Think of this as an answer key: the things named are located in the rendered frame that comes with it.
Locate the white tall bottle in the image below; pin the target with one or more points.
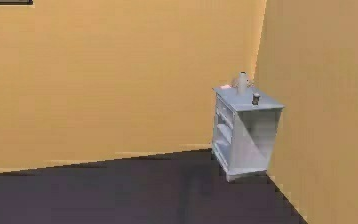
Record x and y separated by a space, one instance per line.
242 82

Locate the small dark bottle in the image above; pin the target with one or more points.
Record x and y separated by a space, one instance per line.
256 99

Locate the pale pink flat card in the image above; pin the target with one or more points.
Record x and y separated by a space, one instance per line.
225 87

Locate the pale blue bedside cabinet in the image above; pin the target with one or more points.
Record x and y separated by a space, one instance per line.
250 140

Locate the dark framed wall picture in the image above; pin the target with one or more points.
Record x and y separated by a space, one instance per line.
9 1

